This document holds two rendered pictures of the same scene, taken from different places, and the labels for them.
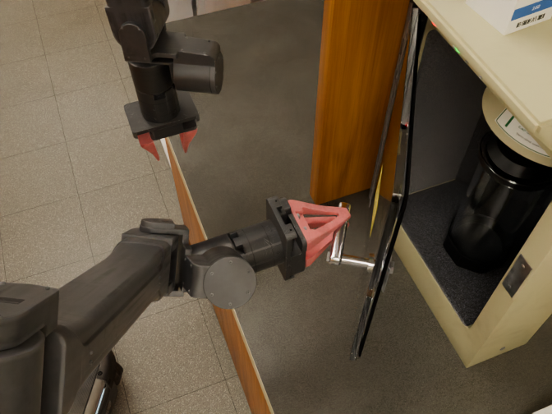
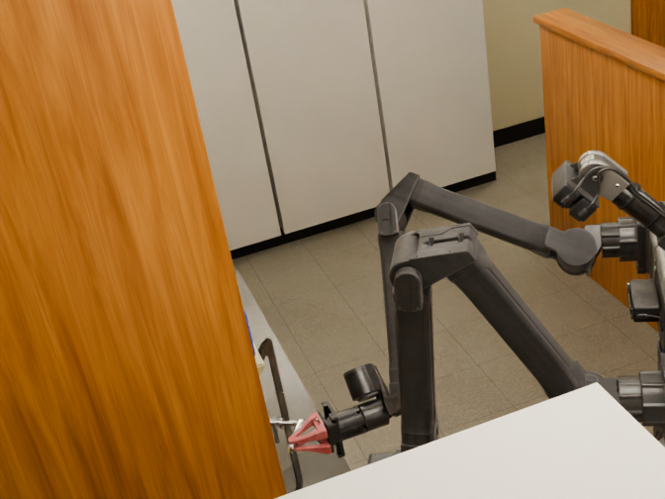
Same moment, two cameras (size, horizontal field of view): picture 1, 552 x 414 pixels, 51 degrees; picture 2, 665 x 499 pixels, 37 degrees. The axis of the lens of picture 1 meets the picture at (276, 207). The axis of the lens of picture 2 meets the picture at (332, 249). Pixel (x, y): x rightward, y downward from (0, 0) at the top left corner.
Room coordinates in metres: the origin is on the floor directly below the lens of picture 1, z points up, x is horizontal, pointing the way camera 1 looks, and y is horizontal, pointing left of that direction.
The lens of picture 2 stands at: (1.95, 0.24, 2.47)
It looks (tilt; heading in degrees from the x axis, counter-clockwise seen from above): 29 degrees down; 187
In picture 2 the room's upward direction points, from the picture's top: 10 degrees counter-clockwise
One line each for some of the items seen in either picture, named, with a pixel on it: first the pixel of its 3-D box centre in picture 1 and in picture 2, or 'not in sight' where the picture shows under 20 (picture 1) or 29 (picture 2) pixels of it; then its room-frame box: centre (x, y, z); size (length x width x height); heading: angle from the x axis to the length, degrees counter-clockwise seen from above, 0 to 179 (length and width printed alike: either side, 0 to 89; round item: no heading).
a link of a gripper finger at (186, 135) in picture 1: (172, 132); not in sight; (0.64, 0.16, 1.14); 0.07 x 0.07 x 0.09; 21
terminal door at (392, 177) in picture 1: (380, 200); (265, 462); (0.47, -0.14, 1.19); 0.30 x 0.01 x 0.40; 168
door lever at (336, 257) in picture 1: (352, 236); (289, 435); (0.40, -0.10, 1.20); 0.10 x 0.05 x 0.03; 168
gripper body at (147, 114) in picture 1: (158, 100); not in sight; (0.64, 0.17, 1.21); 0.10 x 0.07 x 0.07; 111
